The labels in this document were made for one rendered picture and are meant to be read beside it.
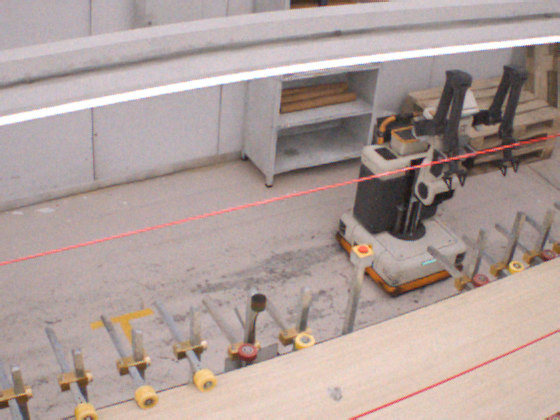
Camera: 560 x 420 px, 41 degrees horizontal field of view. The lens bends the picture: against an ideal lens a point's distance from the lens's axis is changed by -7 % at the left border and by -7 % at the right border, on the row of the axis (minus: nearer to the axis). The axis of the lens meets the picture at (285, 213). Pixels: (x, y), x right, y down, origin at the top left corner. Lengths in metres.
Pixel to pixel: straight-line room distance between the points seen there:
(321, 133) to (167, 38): 4.49
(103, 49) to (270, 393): 1.67
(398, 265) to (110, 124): 2.23
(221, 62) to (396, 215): 3.13
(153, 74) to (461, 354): 1.99
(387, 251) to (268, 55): 2.98
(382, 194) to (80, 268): 1.97
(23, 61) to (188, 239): 3.59
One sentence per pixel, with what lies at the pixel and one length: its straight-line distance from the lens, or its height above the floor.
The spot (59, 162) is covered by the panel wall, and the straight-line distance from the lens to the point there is 5.66.
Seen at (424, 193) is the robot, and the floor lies 0.72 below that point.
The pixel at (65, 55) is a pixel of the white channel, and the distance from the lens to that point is 1.94.
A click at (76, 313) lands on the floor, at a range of 4.82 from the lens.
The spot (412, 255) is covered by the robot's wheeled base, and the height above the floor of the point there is 0.28.
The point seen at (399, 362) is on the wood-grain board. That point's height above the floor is 0.90.
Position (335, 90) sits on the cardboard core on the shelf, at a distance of 6.13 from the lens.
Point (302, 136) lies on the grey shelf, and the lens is 6.36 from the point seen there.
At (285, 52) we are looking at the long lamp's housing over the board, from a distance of 2.18.
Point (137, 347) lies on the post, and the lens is 3.09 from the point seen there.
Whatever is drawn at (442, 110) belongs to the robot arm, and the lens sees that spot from 4.30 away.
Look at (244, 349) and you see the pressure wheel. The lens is 3.30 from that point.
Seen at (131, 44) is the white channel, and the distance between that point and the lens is 1.98.
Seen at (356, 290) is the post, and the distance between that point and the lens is 3.48.
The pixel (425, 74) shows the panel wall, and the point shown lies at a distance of 6.92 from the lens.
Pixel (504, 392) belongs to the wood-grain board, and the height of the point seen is 0.90.
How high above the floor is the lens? 3.22
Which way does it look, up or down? 35 degrees down
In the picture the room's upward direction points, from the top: 6 degrees clockwise
